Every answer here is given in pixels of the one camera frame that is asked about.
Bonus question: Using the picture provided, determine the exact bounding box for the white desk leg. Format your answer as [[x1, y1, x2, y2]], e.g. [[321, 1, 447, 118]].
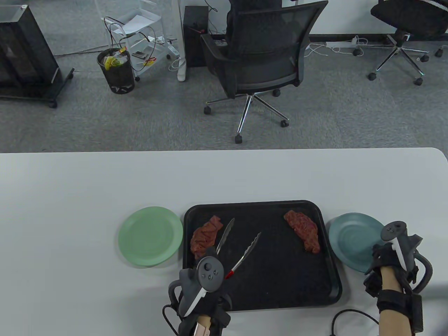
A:
[[176, 0, 188, 82]]

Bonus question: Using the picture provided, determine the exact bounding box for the white paper sheet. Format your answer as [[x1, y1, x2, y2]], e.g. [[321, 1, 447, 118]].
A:
[[121, 14, 156, 35]]

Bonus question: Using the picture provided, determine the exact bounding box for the black glove cable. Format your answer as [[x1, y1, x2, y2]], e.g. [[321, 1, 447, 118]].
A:
[[162, 304, 180, 336], [331, 309, 380, 336]]

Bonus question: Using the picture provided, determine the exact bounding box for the person's right hand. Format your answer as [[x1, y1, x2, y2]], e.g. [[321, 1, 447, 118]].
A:
[[364, 241, 419, 299]]

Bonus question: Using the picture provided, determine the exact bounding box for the black wrist sensor box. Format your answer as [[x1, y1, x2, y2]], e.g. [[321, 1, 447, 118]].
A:
[[377, 290, 424, 334]]

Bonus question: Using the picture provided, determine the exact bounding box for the green plate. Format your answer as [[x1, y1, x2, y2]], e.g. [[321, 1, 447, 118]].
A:
[[118, 206, 184, 268]]

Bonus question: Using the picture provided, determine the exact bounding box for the black cabinet on wheels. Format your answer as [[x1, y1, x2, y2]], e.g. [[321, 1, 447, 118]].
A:
[[0, 4, 75, 108]]

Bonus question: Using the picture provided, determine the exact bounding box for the black mesh office chair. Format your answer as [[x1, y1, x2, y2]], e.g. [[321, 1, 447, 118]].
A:
[[200, 0, 329, 145]]

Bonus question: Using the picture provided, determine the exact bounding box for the black mesh trash bin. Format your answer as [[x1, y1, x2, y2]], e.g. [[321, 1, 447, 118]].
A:
[[97, 48, 135, 95]]

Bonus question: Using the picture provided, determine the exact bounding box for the white power strip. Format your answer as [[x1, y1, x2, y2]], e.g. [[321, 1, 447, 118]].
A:
[[325, 36, 358, 48]]

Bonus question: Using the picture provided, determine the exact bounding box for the silver kitchen tongs red tip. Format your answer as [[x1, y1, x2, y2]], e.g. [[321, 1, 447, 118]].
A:
[[215, 218, 262, 279]]

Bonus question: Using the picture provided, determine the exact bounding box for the white floor cable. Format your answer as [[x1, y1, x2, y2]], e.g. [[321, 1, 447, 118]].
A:
[[304, 43, 354, 57]]

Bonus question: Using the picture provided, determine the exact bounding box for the white wire cart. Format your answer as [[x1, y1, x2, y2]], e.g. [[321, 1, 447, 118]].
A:
[[94, 0, 180, 82]]

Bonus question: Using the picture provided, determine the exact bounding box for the person's right forearm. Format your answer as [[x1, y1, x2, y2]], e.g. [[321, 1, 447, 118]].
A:
[[380, 266, 413, 336]]

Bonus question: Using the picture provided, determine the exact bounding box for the teal plate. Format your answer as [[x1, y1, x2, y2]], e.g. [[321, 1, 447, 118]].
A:
[[328, 213, 385, 274]]

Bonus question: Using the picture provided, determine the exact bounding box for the red raw steak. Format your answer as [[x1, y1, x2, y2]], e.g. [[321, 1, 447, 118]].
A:
[[190, 215, 223, 260], [283, 210, 321, 254]]

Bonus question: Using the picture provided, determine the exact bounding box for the black plastic tray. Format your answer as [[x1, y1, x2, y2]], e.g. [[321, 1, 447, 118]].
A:
[[183, 200, 343, 313]]

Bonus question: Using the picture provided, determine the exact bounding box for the black computer tower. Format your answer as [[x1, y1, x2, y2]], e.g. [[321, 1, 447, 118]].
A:
[[183, 6, 210, 68]]

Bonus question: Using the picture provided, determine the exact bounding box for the grey handheld controller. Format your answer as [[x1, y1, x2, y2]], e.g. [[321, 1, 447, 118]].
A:
[[179, 256, 225, 317], [381, 220, 433, 294]]

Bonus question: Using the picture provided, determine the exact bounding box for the black office chair chrome base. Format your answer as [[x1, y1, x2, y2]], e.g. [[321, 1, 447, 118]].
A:
[[353, 0, 448, 86]]

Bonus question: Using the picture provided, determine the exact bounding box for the person's left hand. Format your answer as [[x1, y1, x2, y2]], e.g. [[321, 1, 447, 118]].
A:
[[177, 246, 232, 336]]

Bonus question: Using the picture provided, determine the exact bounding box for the person's left forearm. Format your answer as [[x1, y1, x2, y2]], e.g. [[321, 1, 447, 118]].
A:
[[194, 314, 211, 336]]

